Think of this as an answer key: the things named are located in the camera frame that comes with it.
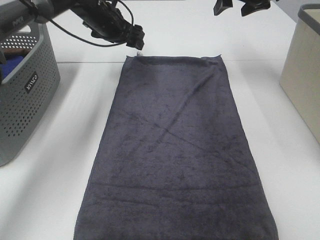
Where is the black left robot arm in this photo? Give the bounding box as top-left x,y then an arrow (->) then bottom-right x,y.
0,0 -> 145,50

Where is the dark grey towel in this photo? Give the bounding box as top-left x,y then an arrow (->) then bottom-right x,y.
73,56 -> 278,240

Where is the beige fabric storage box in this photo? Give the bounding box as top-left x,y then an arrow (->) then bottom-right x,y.
279,3 -> 320,142

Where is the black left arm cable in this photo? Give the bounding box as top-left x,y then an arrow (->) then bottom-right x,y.
19,0 -> 135,48

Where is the blue towel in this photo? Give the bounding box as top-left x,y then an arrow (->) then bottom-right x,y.
0,55 -> 24,82

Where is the grey perforated plastic basket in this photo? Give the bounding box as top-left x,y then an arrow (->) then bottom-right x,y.
0,23 -> 61,166

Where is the brown cloth in basket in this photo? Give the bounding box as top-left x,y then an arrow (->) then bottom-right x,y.
0,48 -> 31,58

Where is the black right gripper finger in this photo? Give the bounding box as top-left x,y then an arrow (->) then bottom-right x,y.
241,0 -> 271,17
213,0 -> 233,16

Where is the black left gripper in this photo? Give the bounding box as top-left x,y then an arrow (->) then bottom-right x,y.
79,0 -> 145,50

